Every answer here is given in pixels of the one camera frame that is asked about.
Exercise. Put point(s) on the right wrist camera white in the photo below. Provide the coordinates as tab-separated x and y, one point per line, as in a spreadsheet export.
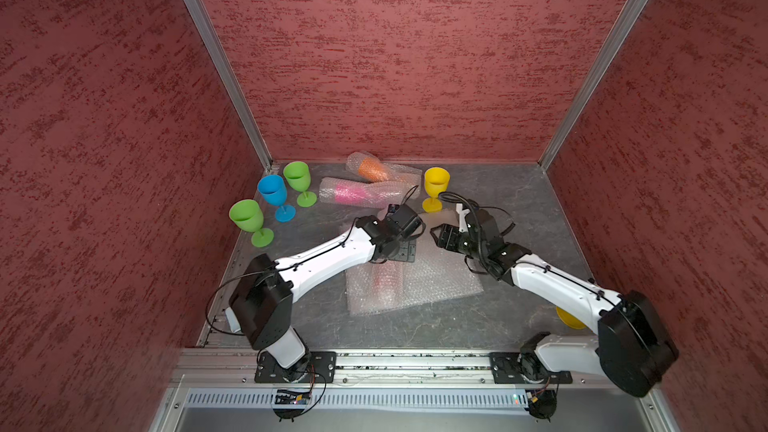
462	212

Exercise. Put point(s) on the blue glass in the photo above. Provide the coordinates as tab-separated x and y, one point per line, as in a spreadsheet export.
273	189

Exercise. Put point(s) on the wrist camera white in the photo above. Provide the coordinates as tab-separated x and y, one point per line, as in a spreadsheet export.
404	221
462	212

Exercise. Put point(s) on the light green wine glass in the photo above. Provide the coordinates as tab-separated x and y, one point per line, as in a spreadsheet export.
248	216

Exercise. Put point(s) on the left base wiring board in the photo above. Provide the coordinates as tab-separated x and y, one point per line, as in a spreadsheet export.
290	404

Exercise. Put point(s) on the right base wiring plug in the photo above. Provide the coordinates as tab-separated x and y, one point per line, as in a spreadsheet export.
542	405

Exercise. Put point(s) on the yellow glass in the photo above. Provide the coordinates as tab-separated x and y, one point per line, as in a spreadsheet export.
436	181

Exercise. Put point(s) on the aluminium front rail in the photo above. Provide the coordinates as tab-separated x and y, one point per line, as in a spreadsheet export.
365	368

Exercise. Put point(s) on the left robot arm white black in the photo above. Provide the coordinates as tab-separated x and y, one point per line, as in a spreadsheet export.
260	305

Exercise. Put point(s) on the orange glass in bubble wrap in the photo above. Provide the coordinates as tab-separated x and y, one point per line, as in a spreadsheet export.
372	169

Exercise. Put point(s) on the pink glass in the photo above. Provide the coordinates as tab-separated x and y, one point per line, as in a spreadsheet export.
358	194

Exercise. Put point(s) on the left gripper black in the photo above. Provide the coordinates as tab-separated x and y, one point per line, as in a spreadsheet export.
405	252

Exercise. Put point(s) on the left aluminium corner post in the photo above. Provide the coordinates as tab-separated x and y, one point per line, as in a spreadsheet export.
218	56

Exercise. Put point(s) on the red glass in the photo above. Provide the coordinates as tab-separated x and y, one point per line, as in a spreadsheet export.
388	290

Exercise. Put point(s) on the white slotted cable duct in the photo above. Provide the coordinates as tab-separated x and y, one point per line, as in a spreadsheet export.
504	401

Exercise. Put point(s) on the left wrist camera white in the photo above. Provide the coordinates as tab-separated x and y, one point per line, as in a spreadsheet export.
404	221

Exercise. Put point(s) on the dark green glass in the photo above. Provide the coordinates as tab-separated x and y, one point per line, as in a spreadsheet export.
298	176

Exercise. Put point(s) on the yellow cup holding cables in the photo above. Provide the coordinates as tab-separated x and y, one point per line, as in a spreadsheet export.
570	320

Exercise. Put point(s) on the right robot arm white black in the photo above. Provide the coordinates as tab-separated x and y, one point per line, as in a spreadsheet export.
628	342

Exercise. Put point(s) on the right aluminium corner post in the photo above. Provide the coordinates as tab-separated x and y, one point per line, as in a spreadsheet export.
619	32

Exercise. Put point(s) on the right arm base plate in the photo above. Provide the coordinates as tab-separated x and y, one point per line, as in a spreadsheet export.
507	369

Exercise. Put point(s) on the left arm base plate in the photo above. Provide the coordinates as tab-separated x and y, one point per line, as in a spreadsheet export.
314	365

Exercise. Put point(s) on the aluminium corner post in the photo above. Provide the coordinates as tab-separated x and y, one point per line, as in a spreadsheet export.
619	32
218	56

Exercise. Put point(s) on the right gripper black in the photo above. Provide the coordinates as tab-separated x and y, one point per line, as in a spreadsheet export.
446	234

